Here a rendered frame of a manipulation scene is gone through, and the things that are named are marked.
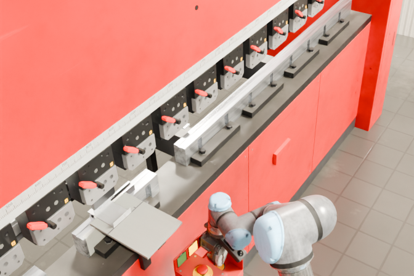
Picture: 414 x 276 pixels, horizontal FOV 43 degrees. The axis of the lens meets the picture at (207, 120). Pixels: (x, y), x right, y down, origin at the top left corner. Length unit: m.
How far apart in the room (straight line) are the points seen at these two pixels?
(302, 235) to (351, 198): 2.01
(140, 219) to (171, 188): 0.31
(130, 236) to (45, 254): 1.44
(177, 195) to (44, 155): 0.69
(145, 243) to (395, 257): 1.69
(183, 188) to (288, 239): 0.86
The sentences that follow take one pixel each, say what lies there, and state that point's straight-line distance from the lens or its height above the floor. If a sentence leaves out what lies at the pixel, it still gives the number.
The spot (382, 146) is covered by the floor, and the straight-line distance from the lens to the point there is 3.75.
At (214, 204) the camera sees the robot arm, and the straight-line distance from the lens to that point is 1.73.
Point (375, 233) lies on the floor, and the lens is 3.17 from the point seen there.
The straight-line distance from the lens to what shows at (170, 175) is 2.16.
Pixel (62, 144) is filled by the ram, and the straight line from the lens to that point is 1.58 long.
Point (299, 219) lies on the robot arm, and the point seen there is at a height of 1.35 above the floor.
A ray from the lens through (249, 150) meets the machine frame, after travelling 2.37.
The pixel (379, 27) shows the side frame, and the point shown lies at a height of 0.80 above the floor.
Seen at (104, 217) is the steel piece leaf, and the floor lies 1.00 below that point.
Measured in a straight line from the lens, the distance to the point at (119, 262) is 1.89.
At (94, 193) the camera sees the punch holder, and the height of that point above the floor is 1.14.
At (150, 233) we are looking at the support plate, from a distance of 1.78.
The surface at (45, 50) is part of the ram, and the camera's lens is 1.43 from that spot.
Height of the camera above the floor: 2.33
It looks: 37 degrees down
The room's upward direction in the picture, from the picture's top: 4 degrees counter-clockwise
